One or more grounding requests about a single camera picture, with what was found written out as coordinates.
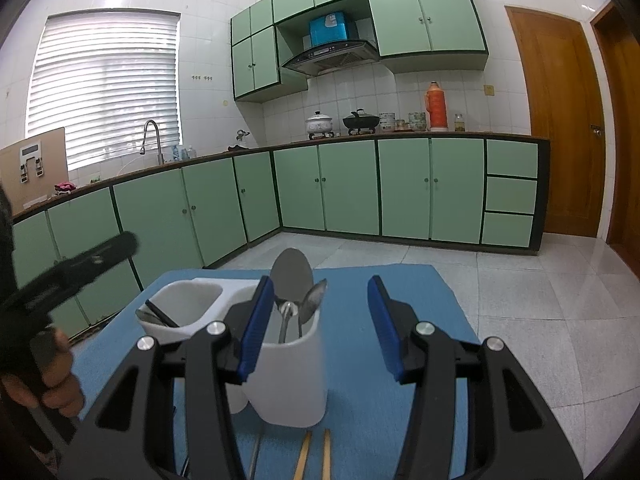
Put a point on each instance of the bottles beside sink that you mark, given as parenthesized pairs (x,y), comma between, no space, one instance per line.
(183,153)

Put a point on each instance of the person's left hand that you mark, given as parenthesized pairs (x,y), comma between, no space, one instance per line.
(62,385)

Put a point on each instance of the cardboard box with white label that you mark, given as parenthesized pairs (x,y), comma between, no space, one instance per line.
(52,160)

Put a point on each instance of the wooden chopstick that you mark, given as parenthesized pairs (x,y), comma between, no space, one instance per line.
(302,455)
(326,455)

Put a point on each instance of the glass jar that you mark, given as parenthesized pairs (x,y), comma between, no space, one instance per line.
(459,124)

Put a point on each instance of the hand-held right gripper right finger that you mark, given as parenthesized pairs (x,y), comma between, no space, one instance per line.
(382,330)

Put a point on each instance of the blue tablecloth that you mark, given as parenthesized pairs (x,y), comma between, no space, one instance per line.
(350,440)

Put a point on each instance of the medium silver spoon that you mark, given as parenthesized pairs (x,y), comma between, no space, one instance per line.
(312,301)

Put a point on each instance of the green upper wall cabinets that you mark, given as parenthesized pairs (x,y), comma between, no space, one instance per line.
(425,20)

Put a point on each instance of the patterned bowl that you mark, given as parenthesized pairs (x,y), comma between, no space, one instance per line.
(417,121)

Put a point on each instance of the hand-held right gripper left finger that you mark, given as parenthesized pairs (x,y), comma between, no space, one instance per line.
(257,330)

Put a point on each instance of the white window blind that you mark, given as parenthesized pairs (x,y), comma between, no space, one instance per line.
(100,90)

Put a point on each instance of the closed wooden door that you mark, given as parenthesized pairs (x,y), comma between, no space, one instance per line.
(555,125)

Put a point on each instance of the orange thermos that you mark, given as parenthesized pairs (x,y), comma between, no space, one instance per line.
(436,107)

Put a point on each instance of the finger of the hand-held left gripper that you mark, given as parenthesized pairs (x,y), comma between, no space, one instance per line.
(100,256)

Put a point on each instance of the black range hood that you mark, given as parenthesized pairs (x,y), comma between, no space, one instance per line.
(330,57)

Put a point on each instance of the green lower kitchen cabinets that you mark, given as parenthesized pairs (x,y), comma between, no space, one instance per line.
(350,190)

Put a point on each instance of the stack of patterned bowls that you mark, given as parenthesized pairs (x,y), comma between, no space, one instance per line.
(386,122)

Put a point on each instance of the large silver spoon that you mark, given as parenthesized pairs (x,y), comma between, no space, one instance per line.
(292,275)

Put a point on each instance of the black spoon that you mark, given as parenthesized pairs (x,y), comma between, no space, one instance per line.
(160,314)

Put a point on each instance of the white two-compartment utensil holder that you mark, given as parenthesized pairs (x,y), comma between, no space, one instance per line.
(290,385)

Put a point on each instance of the red cloth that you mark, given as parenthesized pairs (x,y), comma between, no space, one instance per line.
(65,187)

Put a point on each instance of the black wok with lid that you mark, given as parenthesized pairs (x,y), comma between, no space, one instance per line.
(360,121)

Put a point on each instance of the white cooking pot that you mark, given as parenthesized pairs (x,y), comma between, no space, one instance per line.
(320,122)

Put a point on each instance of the wooden door with frame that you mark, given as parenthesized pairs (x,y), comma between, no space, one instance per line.
(622,135)

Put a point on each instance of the blue box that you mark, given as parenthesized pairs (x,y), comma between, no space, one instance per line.
(330,29)

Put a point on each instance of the metal sink faucet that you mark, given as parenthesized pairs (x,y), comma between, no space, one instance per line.
(157,140)

